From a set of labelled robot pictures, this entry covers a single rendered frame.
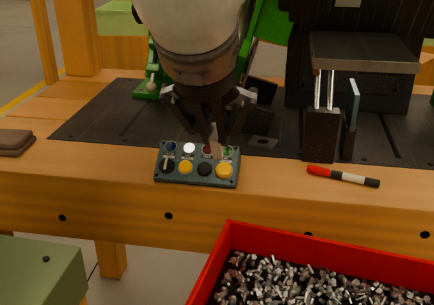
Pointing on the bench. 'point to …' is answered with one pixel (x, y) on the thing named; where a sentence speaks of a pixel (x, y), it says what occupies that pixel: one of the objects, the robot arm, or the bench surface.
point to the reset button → (185, 167)
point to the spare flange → (262, 143)
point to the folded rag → (15, 141)
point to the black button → (204, 168)
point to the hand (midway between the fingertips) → (216, 142)
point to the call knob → (166, 165)
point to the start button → (223, 170)
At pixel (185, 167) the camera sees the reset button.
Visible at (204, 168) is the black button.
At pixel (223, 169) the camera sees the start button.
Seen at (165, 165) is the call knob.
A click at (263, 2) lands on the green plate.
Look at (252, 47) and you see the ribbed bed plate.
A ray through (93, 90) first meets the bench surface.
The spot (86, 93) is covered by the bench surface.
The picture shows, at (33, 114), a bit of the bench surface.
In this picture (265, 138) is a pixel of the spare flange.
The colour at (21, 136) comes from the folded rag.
